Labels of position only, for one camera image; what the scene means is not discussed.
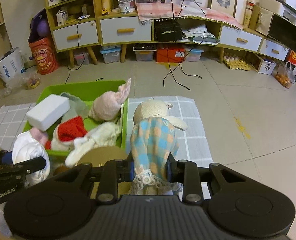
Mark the black box on shelf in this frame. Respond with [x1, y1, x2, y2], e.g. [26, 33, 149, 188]
[154, 19, 182, 42]

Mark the black microwave oven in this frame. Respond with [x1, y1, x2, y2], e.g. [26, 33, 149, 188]
[268, 14, 296, 53]

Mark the grey green cloth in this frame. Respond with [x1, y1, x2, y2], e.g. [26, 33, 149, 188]
[60, 92, 89, 123]

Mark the red snack bag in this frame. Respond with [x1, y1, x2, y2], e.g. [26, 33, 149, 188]
[29, 36, 58, 75]

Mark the white paper bag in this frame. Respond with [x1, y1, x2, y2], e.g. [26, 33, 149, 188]
[0, 47, 24, 85]

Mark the red white santa cloth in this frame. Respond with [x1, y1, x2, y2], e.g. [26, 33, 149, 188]
[45, 116, 88, 152]

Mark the rabbit doll blue dress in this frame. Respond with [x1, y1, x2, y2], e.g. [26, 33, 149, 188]
[130, 99, 188, 195]

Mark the pink fluffy plush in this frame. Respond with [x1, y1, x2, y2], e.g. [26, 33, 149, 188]
[88, 78, 131, 121]

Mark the white foam block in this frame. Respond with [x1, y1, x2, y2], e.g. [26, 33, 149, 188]
[26, 94, 70, 132]

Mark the red storage box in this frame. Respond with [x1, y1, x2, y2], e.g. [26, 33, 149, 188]
[155, 43, 185, 63]

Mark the pink checked cloth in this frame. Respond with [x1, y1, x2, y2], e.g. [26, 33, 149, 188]
[136, 3, 243, 30]

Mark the wooden cabinet with drawers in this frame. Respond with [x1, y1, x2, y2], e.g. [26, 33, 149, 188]
[45, 0, 288, 61]

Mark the purple ball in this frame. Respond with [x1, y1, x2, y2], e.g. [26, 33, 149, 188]
[28, 8, 51, 43]

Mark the bag of oranges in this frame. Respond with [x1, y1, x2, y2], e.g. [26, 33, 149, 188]
[275, 61, 294, 88]

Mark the green plastic bin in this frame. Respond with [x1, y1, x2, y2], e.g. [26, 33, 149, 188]
[23, 80, 129, 158]

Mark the egg carton tray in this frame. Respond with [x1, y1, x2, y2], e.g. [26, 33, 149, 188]
[223, 55, 251, 71]

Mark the clear blue lid storage box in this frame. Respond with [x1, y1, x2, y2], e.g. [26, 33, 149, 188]
[100, 45, 122, 64]

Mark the grey checked mat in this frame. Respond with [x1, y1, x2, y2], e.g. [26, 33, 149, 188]
[0, 96, 214, 167]

